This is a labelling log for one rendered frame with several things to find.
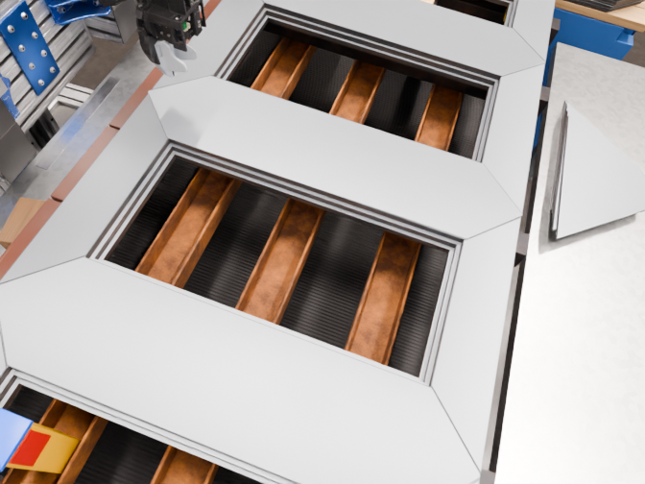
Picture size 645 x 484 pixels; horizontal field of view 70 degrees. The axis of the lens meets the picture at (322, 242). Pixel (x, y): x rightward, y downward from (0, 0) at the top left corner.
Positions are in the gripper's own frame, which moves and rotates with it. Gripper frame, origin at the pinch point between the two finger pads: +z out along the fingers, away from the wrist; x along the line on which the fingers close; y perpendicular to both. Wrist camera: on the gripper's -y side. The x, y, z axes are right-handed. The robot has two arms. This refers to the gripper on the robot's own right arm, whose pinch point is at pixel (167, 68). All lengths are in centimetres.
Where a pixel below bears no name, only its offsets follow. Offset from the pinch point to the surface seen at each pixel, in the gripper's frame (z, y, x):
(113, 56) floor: 92, -94, 84
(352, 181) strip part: 7.2, 38.0, -5.1
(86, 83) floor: 92, -95, 65
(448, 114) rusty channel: 24, 53, 38
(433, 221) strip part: 7, 54, -8
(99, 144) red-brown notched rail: 9.6, -8.5, -13.9
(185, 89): 7.0, 0.7, 3.0
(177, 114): 7.0, 2.3, -3.6
